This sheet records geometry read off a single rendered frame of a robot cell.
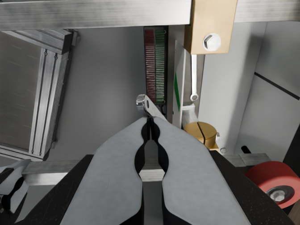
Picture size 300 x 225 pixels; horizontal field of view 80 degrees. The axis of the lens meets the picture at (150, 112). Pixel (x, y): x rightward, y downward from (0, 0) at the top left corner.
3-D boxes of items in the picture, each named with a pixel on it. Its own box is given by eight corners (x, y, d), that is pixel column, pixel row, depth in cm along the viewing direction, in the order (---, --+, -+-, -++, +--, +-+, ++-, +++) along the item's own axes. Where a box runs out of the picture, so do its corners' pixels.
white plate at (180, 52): (170, 143, 48) (175, 172, 40) (173, 39, 36) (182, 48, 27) (172, 143, 48) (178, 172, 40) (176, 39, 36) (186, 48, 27)
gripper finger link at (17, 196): (6, 161, 36) (-35, 205, 28) (36, 160, 36) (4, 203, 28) (12, 172, 37) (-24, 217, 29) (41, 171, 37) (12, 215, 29)
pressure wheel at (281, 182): (221, 162, 39) (247, 215, 29) (227, 132, 35) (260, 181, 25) (258, 161, 39) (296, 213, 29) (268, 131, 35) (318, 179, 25)
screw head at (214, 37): (202, 51, 23) (204, 52, 22) (203, 33, 22) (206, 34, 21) (218, 50, 23) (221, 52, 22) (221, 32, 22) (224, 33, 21)
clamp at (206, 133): (178, 176, 37) (182, 198, 33) (181, 121, 31) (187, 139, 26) (205, 175, 37) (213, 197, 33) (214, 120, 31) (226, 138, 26)
